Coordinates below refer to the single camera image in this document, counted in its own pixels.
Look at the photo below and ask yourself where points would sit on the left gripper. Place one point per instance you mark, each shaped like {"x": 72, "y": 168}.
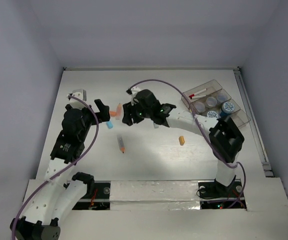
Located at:
{"x": 102, "y": 116}

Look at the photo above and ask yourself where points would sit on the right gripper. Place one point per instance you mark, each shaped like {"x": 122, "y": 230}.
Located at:
{"x": 127, "y": 118}

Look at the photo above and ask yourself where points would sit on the yellow highlighter cap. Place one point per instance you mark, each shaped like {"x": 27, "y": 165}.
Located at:
{"x": 181, "y": 140}

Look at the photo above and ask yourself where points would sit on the red whiteboard marker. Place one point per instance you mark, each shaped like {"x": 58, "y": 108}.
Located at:
{"x": 197, "y": 93}

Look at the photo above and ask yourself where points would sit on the blue paint jar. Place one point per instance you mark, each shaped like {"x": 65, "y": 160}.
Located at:
{"x": 212, "y": 114}
{"x": 227, "y": 108}

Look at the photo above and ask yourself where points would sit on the clear paperclip jar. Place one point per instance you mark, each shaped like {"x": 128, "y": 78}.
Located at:
{"x": 211, "y": 102}
{"x": 200, "y": 107}
{"x": 221, "y": 97}

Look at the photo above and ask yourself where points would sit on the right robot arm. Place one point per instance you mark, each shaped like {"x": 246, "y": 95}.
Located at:
{"x": 222, "y": 134}

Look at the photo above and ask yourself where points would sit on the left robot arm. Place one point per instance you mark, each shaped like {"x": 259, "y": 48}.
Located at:
{"x": 44, "y": 211}

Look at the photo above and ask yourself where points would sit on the orange highlighter cap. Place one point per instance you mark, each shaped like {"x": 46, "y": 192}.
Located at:
{"x": 112, "y": 113}

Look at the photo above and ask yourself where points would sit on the blue highlighter cap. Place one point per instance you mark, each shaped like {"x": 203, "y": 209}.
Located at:
{"x": 109, "y": 125}

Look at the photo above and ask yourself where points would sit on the clear four-compartment organizer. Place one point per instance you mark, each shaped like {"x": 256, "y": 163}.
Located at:
{"x": 239, "y": 117}

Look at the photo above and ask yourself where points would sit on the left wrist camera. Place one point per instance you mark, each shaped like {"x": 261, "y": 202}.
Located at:
{"x": 77, "y": 94}

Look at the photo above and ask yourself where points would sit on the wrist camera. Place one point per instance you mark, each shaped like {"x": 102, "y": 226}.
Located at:
{"x": 133, "y": 91}
{"x": 77, "y": 94}

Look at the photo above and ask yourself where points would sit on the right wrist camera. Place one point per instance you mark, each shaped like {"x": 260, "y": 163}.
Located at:
{"x": 133, "y": 91}

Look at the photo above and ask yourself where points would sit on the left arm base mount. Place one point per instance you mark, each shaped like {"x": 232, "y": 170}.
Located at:
{"x": 99, "y": 200}

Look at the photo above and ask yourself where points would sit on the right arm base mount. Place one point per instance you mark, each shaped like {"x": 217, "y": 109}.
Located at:
{"x": 213, "y": 197}

